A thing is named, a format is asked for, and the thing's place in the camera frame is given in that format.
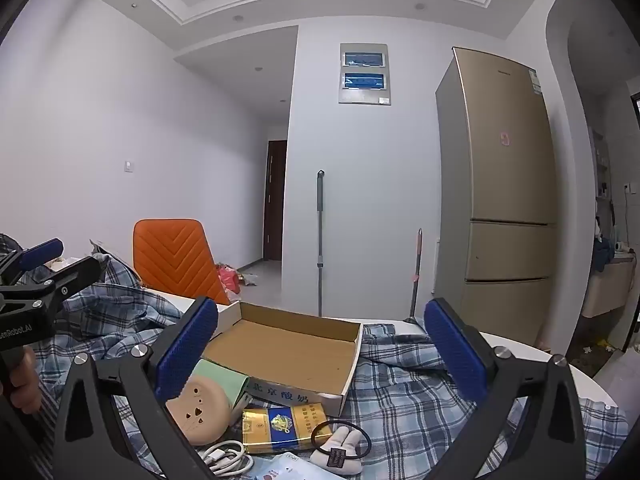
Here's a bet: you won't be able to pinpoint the beige kitchen counter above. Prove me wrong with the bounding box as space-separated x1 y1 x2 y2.
582 255 638 318

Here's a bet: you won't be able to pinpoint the grey electrical panel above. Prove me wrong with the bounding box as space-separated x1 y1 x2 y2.
338 42 393 106

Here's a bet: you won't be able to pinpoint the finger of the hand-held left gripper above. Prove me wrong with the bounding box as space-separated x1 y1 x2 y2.
0 238 65 287
0 256 109 311

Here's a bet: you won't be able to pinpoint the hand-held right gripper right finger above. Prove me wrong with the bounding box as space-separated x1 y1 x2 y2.
423 297 588 480

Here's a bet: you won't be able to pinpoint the grey mop handle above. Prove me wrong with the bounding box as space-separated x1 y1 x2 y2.
315 170 327 317

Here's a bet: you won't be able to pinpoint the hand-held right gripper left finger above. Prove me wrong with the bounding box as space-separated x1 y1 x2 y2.
51 296 220 480

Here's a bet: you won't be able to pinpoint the blue plaid shirt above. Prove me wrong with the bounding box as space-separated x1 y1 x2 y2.
30 252 631 480

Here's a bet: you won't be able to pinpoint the pink broom handle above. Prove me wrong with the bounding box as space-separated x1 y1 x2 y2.
404 228 425 323

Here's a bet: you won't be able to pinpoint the shallow cardboard box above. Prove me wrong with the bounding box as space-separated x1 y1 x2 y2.
200 301 364 418

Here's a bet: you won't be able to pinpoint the white plush hair tie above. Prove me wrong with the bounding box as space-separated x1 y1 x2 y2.
309 419 372 476

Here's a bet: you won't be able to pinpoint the person's left hand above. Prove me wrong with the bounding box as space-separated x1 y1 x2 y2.
2 347 44 416

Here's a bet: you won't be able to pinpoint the gold and blue cigarette carton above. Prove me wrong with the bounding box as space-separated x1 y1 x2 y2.
241 402 331 456

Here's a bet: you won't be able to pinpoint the dark blue cloth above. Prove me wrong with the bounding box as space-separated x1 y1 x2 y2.
594 237 613 273

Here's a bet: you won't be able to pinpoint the gold refrigerator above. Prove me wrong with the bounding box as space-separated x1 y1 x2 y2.
434 46 560 348

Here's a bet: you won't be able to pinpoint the dark brown door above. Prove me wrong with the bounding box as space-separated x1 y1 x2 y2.
264 140 288 262

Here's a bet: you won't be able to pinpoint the orange chair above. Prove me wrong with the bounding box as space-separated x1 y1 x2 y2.
132 218 231 306

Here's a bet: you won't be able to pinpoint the green paper booklet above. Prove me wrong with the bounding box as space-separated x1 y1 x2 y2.
192 358 251 411

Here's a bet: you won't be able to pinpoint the white cable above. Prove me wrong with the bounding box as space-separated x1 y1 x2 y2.
197 440 256 478

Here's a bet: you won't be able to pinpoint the beige round case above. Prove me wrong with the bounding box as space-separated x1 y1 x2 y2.
165 375 236 446

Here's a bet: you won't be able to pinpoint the red plastic bags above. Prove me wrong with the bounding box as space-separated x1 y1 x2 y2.
216 262 257 295

